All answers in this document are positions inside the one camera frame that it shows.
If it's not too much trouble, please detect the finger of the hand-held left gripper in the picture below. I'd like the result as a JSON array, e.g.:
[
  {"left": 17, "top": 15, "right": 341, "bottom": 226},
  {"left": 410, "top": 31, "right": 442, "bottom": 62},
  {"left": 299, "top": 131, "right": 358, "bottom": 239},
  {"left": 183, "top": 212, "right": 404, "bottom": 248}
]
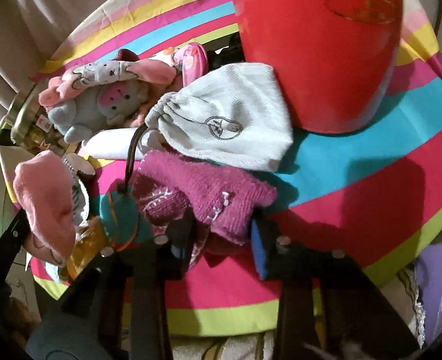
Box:
[{"left": 0, "top": 208, "right": 32, "bottom": 308}]

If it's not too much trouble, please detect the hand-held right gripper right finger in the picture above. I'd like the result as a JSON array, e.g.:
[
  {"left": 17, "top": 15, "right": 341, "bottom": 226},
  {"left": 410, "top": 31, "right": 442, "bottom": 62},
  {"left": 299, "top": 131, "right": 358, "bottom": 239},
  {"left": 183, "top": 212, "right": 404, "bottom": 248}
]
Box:
[{"left": 249, "top": 215, "right": 421, "bottom": 360}]

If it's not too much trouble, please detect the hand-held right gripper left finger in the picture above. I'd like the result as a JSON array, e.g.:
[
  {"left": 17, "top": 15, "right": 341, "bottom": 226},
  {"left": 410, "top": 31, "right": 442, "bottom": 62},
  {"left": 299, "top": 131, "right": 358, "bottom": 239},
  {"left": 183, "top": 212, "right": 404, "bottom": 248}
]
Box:
[{"left": 61, "top": 209, "right": 203, "bottom": 360}]

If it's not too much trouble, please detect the magenta knitted hat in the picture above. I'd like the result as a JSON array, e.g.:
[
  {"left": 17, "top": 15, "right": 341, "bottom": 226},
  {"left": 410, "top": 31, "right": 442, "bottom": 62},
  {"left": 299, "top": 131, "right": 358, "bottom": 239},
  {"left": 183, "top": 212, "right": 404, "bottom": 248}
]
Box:
[{"left": 133, "top": 150, "right": 278, "bottom": 250}]

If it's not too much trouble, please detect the grey drawstring pouch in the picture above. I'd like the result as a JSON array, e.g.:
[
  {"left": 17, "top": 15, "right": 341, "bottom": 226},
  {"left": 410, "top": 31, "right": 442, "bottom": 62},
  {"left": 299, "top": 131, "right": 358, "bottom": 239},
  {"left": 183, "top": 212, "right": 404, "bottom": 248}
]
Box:
[{"left": 145, "top": 63, "right": 294, "bottom": 173}]

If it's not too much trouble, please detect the grey striped white sock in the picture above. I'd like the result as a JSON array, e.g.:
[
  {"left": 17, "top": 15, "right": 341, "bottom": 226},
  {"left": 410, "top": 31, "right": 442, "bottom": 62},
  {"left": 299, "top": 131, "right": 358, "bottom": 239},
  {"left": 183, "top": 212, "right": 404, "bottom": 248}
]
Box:
[{"left": 61, "top": 155, "right": 94, "bottom": 226}]

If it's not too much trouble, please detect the beige striped sofa cover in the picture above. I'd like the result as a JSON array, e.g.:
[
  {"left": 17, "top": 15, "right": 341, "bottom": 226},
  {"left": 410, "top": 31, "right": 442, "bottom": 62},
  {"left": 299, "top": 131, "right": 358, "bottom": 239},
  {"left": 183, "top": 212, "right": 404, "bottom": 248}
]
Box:
[{"left": 168, "top": 270, "right": 428, "bottom": 360}]

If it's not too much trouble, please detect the rainbow striped cloth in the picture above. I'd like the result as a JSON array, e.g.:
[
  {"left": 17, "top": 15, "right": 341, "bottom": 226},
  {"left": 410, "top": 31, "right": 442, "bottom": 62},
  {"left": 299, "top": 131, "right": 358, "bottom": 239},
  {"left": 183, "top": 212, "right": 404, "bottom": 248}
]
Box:
[{"left": 13, "top": 0, "right": 442, "bottom": 338}]

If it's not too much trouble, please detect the gold lidded tin jar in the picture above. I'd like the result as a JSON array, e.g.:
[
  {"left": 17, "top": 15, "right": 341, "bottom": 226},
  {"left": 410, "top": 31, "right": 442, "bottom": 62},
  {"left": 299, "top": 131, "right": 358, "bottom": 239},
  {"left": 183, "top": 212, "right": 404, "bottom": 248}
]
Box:
[{"left": 8, "top": 82, "right": 68, "bottom": 155}]

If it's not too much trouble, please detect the white fabric pouch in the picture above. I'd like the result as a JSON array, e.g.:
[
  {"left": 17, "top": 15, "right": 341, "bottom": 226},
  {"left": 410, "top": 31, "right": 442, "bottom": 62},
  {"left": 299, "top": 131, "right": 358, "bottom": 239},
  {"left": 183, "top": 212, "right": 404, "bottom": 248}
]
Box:
[{"left": 81, "top": 129, "right": 158, "bottom": 160}]

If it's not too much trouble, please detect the grey plush toy pink face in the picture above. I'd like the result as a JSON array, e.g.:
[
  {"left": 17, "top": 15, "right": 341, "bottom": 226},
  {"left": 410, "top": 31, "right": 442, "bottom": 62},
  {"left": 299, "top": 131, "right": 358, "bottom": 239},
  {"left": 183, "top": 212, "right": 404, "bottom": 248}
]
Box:
[{"left": 48, "top": 82, "right": 150, "bottom": 144}]

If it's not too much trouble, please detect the purple printed cloth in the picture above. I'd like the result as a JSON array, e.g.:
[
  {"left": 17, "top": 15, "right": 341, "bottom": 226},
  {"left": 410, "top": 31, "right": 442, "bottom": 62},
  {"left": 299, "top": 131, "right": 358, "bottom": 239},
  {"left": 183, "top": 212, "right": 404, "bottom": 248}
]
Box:
[{"left": 415, "top": 225, "right": 442, "bottom": 346}]

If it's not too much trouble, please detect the red plastic container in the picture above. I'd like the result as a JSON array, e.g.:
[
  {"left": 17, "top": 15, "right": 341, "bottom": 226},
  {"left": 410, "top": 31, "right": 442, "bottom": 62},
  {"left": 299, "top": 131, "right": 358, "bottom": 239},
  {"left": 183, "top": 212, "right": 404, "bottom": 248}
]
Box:
[{"left": 226, "top": 0, "right": 401, "bottom": 136}]

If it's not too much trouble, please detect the grey pink printed sock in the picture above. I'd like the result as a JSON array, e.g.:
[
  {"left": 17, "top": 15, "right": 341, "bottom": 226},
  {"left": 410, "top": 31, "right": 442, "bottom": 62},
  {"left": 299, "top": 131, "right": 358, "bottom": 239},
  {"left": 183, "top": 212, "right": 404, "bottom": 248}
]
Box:
[{"left": 61, "top": 60, "right": 180, "bottom": 91}]

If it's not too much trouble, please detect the white floral cloth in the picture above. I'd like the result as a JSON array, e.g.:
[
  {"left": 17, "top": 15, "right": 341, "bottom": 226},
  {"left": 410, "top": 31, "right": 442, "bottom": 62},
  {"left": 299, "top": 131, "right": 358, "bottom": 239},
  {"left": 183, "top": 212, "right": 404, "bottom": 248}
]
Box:
[{"left": 148, "top": 46, "right": 178, "bottom": 72}]

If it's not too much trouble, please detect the dark maroon cloth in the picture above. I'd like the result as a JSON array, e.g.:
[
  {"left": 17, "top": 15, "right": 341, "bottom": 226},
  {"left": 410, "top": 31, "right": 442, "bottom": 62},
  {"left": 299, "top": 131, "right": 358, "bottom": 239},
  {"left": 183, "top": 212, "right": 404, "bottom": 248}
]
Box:
[{"left": 116, "top": 48, "right": 141, "bottom": 63}]

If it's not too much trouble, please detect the beige curtain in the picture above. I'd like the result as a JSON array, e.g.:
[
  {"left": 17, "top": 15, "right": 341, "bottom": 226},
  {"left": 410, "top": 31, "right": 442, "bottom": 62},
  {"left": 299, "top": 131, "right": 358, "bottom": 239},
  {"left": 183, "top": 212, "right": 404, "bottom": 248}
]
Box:
[{"left": 0, "top": 0, "right": 229, "bottom": 141}]

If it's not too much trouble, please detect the black cord with teal tag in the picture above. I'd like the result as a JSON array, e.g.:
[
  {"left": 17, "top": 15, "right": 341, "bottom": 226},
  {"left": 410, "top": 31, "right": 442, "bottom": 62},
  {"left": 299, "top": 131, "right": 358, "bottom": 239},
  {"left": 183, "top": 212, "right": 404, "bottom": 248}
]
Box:
[{"left": 99, "top": 125, "right": 151, "bottom": 249}]

